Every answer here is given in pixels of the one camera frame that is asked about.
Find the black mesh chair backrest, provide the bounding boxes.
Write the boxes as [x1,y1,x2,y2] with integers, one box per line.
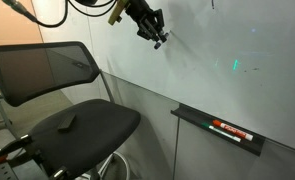
[0,40,102,108]

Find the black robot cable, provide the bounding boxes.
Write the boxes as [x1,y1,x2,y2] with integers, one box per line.
[1,0,119,29]

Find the thin green capped marker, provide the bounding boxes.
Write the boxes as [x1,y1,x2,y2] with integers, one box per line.
[201,122,242,144]

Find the black tray with two markers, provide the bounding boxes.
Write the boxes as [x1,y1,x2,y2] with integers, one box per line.
[170,102,267,157]

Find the black mesh office chair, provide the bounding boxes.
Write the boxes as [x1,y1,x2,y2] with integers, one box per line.
[0,69,132,180]

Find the black chair seat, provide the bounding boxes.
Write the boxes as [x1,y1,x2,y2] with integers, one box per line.
[28,98,142,180]

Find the white marker with dark cap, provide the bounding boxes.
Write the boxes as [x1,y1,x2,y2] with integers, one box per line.
[153,31,171,51]

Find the wide whiteboard panel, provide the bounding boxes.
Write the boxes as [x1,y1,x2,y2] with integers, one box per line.
[30,0,295,155]

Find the tan wrist camera mount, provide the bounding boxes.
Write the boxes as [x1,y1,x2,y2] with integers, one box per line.
[107,0,128,26]

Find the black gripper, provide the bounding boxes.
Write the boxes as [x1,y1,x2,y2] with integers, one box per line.
[124,0,171,44]

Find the black clamp with orange handle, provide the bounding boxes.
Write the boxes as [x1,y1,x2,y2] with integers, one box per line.
[0,137,35,180]

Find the black whiteboard eraser block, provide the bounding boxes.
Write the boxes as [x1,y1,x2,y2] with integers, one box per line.
[57,112,77,131]

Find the red capped whiteboard marker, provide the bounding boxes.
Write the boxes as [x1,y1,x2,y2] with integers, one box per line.
[212,119,255,142]

